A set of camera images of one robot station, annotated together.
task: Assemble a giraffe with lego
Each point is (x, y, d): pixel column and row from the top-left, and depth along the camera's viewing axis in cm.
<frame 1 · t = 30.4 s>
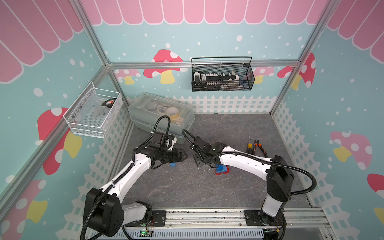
left hand: (180, 159, 81), fingers open
right hand: (199, 158, 84), fingers open
light blue flat square brick: (172, 164, 93), point 2 cm above the table
red square lego brick: (216, 173, 91), on the table
translucent plastic storage box: (146, 110, 96), point 21 cm above the table
orange black pliers: (257, 143, 104), on the table
yellow tape roll: (173, 112, 101), point 17 cm above the table

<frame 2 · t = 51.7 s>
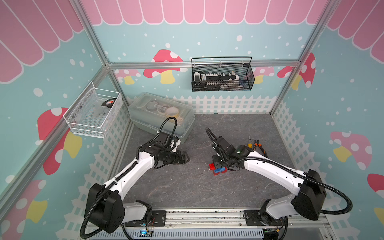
left hand: (182, 162, 81), fingers open
right hand: (215, 161, 81), fingers open
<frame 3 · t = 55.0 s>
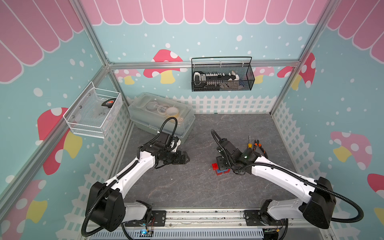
left hand: (182, 162, 81), fingers open
right hand: (220, 161, 80), fingers open
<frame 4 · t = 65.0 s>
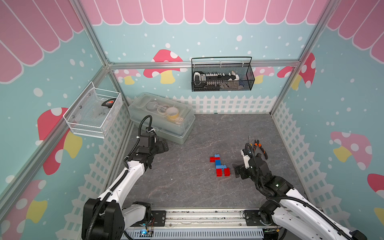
left hand: (159, 145, 86), fingers open
right hand: (240, 162, 80), fingers open
red long lego brick: (212, 159, 94), point 3 cm above the table
dark blue square lego brick: (218, 162, 95), on the table
red square lego brick 2: (227, 172, 91), on the table
